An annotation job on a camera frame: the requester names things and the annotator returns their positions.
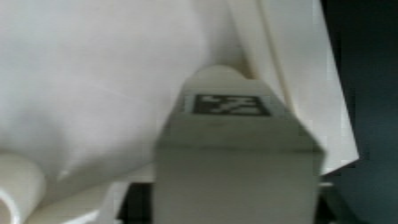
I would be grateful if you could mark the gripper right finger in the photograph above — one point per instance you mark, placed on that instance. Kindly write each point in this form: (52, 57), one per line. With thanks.
(334, 212)

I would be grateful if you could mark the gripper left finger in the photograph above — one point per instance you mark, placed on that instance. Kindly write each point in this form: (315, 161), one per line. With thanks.
(135, 213)

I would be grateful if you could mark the white leg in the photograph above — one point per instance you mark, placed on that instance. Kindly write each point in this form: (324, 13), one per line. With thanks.
(237, 157)

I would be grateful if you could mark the white square tabletop part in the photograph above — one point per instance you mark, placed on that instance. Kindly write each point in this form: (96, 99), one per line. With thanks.
(98, 56)

